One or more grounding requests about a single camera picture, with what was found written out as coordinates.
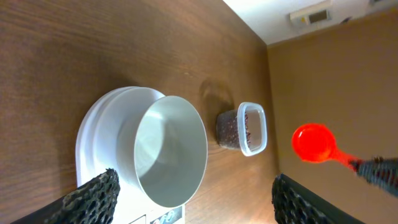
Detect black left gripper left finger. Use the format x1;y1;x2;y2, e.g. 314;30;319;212
12;169;121;224

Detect red adzuki beans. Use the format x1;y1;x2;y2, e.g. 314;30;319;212
216;110;241;150

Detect white bowl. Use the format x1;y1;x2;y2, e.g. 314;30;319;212
117;96;208;208

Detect clear plastic container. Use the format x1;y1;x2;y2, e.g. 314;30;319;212
216;101;268;157

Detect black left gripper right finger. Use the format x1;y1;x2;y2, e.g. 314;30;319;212
272;174;364;224

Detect white wall control panel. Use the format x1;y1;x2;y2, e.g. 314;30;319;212
289;0;332;27

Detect white digital kitchen scale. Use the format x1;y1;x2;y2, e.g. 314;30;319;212
75;86;185;223

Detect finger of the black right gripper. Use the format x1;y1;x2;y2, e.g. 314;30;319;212
349;157;397;197

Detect red measuring scoop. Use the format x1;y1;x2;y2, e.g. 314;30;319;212
292;123;359;171

